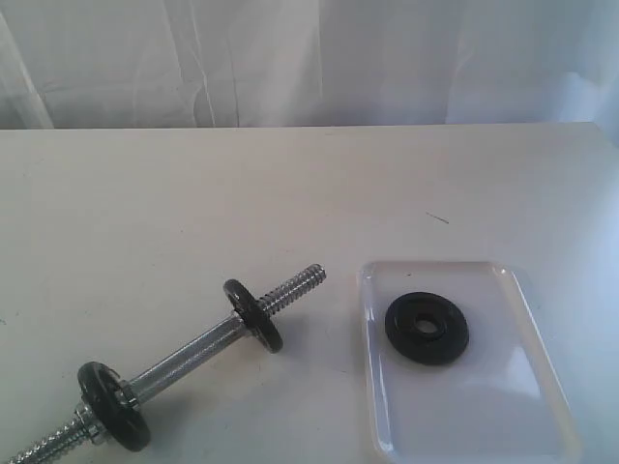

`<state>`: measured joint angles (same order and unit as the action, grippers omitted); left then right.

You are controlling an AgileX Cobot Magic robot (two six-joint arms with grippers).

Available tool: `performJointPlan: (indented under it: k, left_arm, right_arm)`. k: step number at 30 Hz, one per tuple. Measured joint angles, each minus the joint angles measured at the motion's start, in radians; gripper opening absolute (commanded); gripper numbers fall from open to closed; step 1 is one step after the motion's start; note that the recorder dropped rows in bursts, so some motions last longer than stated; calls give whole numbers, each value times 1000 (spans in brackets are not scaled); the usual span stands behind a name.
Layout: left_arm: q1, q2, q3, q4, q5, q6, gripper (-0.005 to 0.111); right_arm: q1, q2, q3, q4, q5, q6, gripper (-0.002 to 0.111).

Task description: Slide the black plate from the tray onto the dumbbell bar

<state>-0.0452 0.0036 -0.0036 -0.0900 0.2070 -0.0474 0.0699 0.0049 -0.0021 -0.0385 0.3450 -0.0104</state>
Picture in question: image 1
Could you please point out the black weight plate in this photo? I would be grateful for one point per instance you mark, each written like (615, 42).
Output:
(426, 328)

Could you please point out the black plate with chrome nut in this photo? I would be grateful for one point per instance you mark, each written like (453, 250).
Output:
(101, 388)

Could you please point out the chrome threaded dumbbell bar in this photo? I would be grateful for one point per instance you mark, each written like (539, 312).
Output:
(84, 427)

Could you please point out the white rectangular plastic tray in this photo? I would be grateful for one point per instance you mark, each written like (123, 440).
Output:
(498, 402)

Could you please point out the white backdrop curtain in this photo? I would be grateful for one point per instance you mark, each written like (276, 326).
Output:
(150, 64)

